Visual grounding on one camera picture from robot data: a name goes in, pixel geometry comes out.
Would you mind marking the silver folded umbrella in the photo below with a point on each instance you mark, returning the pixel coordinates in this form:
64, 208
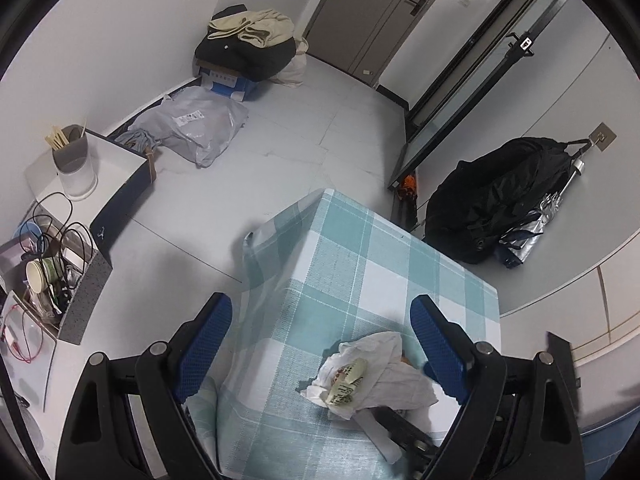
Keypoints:
535, 230

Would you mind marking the white tissue paper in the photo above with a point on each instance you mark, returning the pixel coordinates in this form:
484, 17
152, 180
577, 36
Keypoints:
395, 385

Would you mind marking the white box with navy side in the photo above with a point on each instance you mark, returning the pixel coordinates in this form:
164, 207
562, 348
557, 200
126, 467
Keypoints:
110, 160

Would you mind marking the metal wall hook plate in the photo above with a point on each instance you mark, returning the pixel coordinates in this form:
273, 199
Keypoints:
602, 135

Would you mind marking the blue cardboard box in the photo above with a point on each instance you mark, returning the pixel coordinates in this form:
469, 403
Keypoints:
225, 82

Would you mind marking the grey room door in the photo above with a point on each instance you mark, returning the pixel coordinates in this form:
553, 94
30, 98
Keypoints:
360, 15

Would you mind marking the cream tote bag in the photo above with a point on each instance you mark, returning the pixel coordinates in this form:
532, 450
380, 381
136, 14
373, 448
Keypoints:
292, 72

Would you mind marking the beige clothing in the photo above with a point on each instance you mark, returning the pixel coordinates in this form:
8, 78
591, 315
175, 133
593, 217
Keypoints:
260, 25

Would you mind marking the black clothing pile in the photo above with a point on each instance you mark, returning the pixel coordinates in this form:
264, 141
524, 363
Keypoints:
250, 57

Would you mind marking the grey felt storage box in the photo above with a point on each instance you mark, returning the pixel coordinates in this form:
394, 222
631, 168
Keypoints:
85, 300

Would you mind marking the grey and white utensil holder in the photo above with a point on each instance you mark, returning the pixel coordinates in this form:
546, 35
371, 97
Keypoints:
75, 170

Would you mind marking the small orange object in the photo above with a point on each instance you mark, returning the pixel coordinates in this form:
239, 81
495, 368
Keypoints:
407, 182

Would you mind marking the black backpack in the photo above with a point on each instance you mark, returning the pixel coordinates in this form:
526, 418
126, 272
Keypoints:
495, 195

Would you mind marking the wooden chopsticks bundle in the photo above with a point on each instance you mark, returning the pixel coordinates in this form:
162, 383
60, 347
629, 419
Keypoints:
57, 137

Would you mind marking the grey plastic parcel bag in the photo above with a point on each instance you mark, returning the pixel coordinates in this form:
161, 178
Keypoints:
200, 120

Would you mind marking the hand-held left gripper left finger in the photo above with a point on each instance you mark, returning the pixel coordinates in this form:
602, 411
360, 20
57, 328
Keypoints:
205, 345

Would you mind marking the white plastic tube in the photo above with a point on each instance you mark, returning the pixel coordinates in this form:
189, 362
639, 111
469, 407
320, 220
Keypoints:
380, 435

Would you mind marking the black framed glass door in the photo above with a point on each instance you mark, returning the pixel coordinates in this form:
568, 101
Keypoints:
465, 90

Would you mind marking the table with checked teal cloth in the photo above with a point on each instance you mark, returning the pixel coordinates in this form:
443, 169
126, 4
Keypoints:
350, 270

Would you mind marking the grey knitted cloth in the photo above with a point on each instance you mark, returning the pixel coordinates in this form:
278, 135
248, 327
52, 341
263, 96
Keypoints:
132, 139

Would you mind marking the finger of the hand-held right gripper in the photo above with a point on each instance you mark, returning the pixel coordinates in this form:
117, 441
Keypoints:
407, 432

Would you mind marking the paper cup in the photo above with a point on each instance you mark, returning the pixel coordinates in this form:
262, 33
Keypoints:
40, 275

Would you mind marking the printed snack wrapper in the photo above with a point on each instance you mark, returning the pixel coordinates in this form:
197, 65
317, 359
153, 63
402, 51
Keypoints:
345, 382

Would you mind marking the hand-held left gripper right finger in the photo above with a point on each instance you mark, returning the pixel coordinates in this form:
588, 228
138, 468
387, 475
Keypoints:
440, 350

